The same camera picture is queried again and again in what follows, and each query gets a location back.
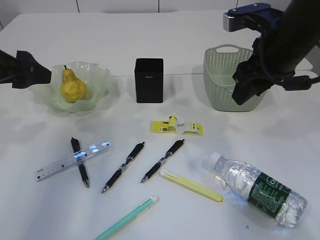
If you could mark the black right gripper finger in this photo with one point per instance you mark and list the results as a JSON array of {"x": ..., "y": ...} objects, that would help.
[
  {"x": 246, "y": 71},
  {"x": 245, "y": 89}
]

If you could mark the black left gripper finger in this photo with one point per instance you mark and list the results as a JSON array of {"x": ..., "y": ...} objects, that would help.
[{"x": 28, "y": 72}]

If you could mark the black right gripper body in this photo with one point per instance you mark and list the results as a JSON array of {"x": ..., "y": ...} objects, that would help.
[{"x": 274, "y": 61}]

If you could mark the yellow pear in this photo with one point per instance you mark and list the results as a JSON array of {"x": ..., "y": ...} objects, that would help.
[{"x": 72, "y": 88}]

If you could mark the yellow packaging paper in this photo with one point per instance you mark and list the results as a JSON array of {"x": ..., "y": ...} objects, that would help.
[{"x": 175, "y": 126}]

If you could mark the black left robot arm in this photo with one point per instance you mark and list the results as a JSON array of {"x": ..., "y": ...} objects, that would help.
[{"x": 7, "y": 62}]

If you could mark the grey-green woven plastic basket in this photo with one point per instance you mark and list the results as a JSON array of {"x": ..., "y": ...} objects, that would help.
[{"x": 219, "y": 65}]

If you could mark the pale green glass plate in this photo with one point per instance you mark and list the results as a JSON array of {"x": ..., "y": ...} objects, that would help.
[{"x": 96, "y": 77}]

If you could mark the black gel pen right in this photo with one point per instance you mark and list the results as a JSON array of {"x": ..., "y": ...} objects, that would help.
[{"x": 178, "y": 144}]

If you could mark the black gel pen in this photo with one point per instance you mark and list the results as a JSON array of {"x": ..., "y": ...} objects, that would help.
[
  {"x": 123, "y": 166},
  {"x": 178, "y": 144}
]

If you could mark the black pen under ruler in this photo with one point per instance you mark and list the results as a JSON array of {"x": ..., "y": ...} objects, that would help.
[{"x": 81, "y": 167}]

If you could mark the black square pen holder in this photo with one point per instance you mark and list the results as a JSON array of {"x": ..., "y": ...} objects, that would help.
[{"x": 149, "y": 80}]

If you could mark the clear plastic ruler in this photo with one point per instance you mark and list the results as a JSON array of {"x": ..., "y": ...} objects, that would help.
[{"x": 71, "y": 161}]

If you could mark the yellow utility knife pen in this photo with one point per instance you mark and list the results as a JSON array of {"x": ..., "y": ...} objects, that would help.
[{"x": 191, "y": 185}]

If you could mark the clear plastic water bottle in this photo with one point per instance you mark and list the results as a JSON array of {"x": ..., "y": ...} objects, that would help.
[{"x": 272, "y": 197}]

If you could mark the black gel pen middle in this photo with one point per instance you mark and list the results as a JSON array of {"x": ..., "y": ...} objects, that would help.
[{"x": 123, "y": 166}]

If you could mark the mint green pen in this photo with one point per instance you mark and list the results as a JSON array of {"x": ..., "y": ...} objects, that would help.
[{"x": 128, "y": 218}]

